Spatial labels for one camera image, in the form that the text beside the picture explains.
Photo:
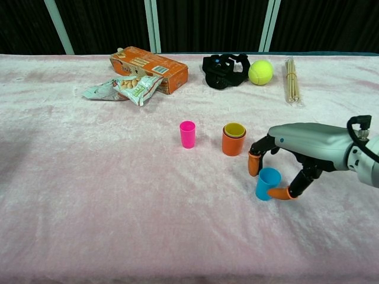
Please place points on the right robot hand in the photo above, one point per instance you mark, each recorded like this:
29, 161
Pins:
314, 145

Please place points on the light blue plastic cup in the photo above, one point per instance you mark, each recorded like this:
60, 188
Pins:
263, 185

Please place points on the yellow plastic cup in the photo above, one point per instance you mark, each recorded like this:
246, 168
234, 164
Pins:
234, 130

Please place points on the pink plastic cup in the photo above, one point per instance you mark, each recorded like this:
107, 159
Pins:
187, 136

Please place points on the bundle of wooden sticks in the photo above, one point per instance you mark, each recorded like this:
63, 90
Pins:
292, 83

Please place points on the orange plastic cup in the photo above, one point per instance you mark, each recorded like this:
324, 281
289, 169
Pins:
232, 146

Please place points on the yellow tennis ball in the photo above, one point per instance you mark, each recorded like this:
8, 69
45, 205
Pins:
260, 72

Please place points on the orange cardboard box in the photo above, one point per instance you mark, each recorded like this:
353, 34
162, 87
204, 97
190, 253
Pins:
154, 66

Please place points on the white snack bag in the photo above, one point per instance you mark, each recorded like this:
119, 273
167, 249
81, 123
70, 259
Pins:
136, 88

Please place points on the pink velvet cloth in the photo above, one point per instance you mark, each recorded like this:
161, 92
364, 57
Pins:
118, 192

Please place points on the white partition frame post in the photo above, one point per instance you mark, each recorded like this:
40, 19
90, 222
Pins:
60, 29
270, 26
152, 26

